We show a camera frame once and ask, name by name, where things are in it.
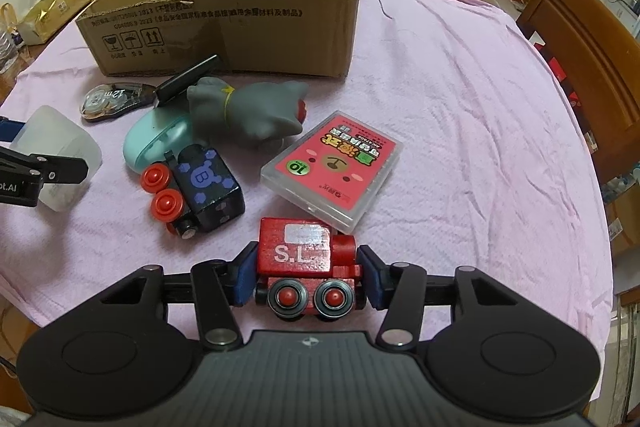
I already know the gold foil packet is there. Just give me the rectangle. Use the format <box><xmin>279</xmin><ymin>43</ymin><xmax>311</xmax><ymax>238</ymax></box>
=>
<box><xmin>17</xmin><ymin>0</ymin><xmax>96</xmax><ymax>45</ymax></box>

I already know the black toy train blue print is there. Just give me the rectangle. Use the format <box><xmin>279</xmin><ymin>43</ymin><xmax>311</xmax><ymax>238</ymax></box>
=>
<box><xmin>141</xmin><ymin>146</ymin><xmax>247</xmax><ymax>240</ymax></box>

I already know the pink towel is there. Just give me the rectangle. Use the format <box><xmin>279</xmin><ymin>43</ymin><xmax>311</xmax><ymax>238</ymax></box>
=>
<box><xmin>0</xmin><ymin>0</ymin><xmax>613</xmax><ymax>358</ymax></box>

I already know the teal oval case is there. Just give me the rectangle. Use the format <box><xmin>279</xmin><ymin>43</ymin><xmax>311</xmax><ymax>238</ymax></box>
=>
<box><xmin>122</xmin><ymin>114</ymin><xmax>201</xmax><ymax>180</ymax></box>

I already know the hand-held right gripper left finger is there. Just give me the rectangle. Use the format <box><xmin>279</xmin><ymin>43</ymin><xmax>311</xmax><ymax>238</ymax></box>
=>
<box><xmin>100</xmin><ymin>242</ymin><xmax>262</xmax><ymax>351</ymax></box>

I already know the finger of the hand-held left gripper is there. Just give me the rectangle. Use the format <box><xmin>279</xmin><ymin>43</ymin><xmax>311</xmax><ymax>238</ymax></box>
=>
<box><xmin>0</xmin><ymin>116</ymin><xmax>27</xmax><ymax>142</ymax></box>
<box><xmin>0</xmin><ymin>146</ymin><xmax>90</xmax><ymax>186</ymax></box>

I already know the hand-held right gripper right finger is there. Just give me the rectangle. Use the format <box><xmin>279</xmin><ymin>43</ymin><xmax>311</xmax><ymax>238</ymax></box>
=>
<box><xmin>356</xmin><ymin>244</ymin><xmax>519</xmax><ymax>351</ymax></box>

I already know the wooden chair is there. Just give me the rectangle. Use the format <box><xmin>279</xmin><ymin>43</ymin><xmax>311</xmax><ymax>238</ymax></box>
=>
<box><xmin>515</xmin><ymin>0</ymin><xmax>640</xmax><ymax>188</ymax></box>

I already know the pink card case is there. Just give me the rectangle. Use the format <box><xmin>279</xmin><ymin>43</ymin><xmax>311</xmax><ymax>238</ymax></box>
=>
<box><xmin>260</xmin><ymin>111</ymin><xmax>405</xmax><ymax>235</ymax></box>

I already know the cardboard box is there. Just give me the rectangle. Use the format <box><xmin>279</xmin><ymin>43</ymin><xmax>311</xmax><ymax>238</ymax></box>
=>
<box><xmin>75</xmin><ymin>0</ymin><xmax>364</xmax><ymax>78</ymax></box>

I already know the grey rubber animal toy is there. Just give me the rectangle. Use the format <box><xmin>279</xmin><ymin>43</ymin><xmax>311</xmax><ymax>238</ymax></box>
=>
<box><xmin>186</xmin><ymin>77</ymin><xmax>308</xmax><ymax>150</ymax></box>

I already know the frosted plastic container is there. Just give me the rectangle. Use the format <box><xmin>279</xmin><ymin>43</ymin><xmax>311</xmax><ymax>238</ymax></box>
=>
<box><xmin>17</xmin><ymin>105</ymin><xmax>103</xmax><ymax>211</ymax></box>

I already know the correction tape dispenser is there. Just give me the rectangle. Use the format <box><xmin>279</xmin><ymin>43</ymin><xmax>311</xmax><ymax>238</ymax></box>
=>
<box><xmin>154</xmin><ymin>54</ymin><xmax>222</xmax><ymax>108</ymax></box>
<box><xmin>80</xmin><ymin>83</ymin><xmax>160</xmax><ymax>124</ymax></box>

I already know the red wooden toy train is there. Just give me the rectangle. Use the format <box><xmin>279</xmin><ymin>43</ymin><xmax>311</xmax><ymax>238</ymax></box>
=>
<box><xmin>254</xmin><ymin>217</ymin><xmax>370</xmax><ymax>322</ymax></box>

